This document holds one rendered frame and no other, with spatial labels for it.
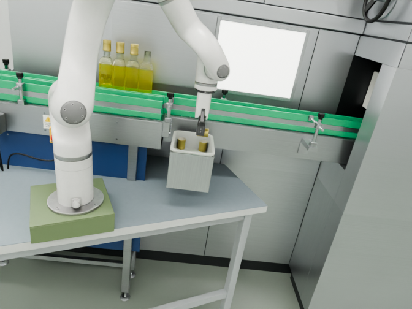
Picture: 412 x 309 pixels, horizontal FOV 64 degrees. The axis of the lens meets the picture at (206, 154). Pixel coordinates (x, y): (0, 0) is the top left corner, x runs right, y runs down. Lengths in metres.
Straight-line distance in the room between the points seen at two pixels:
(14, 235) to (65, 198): 0.20
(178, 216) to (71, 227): 0.40
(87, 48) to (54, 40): 0.74
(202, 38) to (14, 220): 0.90
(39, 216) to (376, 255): 1.51
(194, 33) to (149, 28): 0.53
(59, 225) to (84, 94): 0.44
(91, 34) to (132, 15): 0.61
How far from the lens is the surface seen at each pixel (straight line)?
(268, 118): 1.55
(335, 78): 1.79
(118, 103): 1.44
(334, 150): 1.68
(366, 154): 1.55
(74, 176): 1.17
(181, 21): 1.12
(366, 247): 1.83
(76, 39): 1.05
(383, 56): 1.58
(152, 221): 1.30
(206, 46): 1.10
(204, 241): 2.10
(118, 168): 1.55
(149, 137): 1.44
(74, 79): 1.04
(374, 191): 1.65
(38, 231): 1.20
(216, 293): 1.83
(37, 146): 1.63
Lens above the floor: 1.51
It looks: 24 degrees down
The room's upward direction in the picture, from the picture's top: 9 degrees clockwise
